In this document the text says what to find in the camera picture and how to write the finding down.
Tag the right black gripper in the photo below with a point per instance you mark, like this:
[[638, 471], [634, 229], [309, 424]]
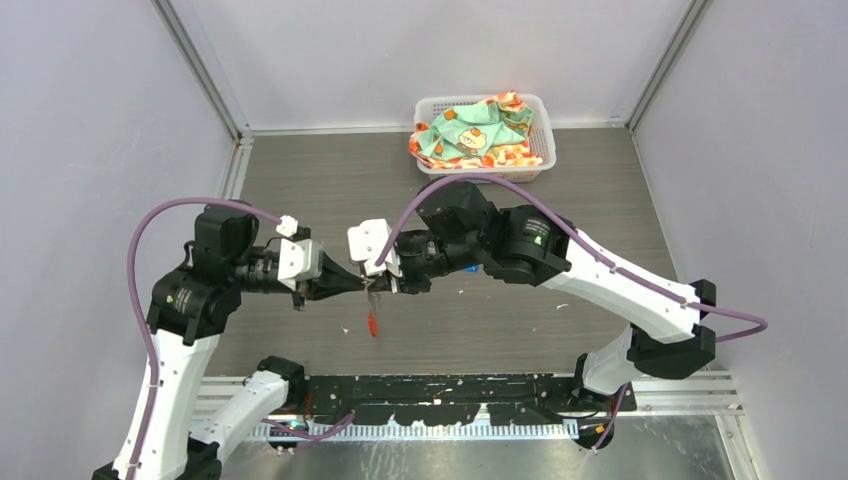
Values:
[[408, 284]]

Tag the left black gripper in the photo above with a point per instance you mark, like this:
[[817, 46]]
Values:
[[324, 285]]

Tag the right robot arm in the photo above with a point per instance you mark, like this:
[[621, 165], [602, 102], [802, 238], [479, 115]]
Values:
[[523, 245]]

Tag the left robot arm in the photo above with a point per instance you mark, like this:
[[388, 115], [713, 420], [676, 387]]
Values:
[[183, 325]]

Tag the white plastic basket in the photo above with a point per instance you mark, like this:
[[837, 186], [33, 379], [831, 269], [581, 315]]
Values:
[[541, 139]]

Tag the colourful patterned cloth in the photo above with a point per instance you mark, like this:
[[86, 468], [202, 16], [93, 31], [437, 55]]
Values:
[[492, 133]]

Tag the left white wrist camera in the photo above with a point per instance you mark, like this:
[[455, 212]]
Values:
[[300, 256]]

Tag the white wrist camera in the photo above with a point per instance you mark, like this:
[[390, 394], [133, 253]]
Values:
[[366, 242], [300, 256]]

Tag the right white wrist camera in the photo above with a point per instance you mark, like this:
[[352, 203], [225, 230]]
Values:
[[366, 242]]

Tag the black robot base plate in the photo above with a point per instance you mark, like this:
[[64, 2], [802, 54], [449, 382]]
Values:
[[445, 400]]

